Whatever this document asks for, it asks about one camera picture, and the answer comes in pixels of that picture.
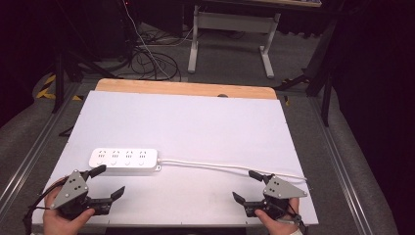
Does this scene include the black metal stand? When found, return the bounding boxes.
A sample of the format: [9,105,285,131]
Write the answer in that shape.
[52,48,123,115]
[273,16,339,127]

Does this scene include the thin white floor cable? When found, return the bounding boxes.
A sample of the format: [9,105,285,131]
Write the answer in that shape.
[122,0,194,80]

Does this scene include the aluminium floor rail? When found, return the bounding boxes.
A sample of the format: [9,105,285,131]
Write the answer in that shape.
[0,82,84,213]
[307,96,373,235]

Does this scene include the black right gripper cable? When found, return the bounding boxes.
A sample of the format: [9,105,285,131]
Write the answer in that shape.
[286,211,308,235]

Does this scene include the black floor cable bundle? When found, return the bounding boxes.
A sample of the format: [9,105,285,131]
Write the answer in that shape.
[129,23,182,82]

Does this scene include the black equipment box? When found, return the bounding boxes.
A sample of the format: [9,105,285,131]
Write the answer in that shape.
[94,0,140,62]

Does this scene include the white metal desk frame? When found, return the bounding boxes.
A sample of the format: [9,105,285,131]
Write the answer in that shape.
[187,4,282,79]

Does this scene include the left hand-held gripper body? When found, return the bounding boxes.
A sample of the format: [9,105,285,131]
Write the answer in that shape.
[49,168,113,220]

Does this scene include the white power strip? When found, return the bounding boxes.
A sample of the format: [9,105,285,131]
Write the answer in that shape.
[88,147,162,173]

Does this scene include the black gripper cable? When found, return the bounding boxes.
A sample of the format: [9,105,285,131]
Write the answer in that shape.
[23,177,68,235]
[286,211,308,235]

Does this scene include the person's left hand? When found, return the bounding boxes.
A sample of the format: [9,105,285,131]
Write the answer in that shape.
[42,177,96,235]

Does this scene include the person's right hand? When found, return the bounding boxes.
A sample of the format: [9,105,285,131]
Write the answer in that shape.
[254,197,301,235]

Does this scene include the white board sheet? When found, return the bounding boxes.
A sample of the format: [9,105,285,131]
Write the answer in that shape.
[32,90,319,227]

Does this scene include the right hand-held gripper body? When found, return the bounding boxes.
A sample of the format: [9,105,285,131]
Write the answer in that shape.
[243,174,308,220]

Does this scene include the white power strip cable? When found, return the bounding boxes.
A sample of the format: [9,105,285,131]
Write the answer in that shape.
[158,158,308,181]

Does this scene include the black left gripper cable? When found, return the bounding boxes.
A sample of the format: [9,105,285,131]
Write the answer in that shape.
[23,177,68,235]

